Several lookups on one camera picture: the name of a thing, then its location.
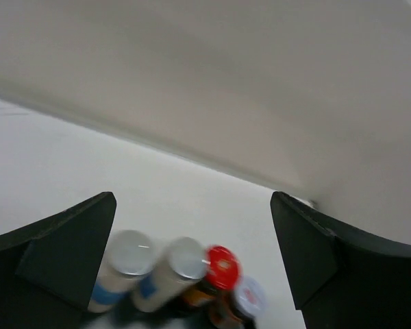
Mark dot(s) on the peppercorn bottle silver cap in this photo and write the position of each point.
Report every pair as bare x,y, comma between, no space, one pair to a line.
183,263

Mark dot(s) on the black rectangular tray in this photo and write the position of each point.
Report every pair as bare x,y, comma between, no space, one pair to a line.
125,315

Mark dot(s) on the peppercorn bottle blue label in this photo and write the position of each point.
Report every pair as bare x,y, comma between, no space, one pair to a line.
128,257

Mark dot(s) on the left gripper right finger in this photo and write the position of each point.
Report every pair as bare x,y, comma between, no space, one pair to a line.
341,276

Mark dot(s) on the orange sauce jar red lid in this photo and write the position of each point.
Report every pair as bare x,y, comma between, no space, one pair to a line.
222,275

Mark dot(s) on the dark sauce jar red lid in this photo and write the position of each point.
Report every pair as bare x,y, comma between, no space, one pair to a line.
223,314

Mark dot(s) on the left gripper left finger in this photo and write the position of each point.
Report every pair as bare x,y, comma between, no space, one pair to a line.
48,268

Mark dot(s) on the small jar pink label lid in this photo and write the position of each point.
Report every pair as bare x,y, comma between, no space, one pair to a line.
248,299

